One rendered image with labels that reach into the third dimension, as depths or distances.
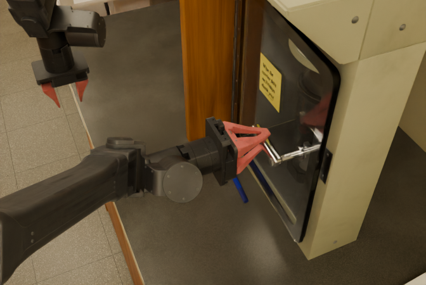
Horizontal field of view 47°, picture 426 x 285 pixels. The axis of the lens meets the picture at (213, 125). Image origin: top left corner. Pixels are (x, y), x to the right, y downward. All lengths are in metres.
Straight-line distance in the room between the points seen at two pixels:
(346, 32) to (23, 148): 2.18
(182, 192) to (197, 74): 0.40
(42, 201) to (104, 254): 1.63
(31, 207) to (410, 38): 0.49
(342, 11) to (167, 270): 0.60
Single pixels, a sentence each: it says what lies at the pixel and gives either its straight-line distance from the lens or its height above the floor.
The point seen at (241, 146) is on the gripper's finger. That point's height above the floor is 1.23.
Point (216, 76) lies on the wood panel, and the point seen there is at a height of 1.13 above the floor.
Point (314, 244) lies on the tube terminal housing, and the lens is 0.94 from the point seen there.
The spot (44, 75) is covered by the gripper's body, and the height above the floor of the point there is 1.19.
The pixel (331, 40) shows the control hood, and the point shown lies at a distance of 0.59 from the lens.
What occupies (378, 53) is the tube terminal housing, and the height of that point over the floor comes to 1.41.
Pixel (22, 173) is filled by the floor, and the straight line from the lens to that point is 2.50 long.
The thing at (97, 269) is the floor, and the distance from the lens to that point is 2.09.
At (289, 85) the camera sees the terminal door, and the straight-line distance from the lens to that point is 0.77.
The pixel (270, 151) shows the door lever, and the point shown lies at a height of 1.21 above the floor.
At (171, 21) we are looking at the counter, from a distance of 1.58.
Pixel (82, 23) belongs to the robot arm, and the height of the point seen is 1.30.
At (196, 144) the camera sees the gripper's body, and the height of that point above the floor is 1.23.
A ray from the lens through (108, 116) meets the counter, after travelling 1.25.
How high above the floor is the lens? 1.78
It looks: 44 degrees down
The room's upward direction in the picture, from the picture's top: straight up
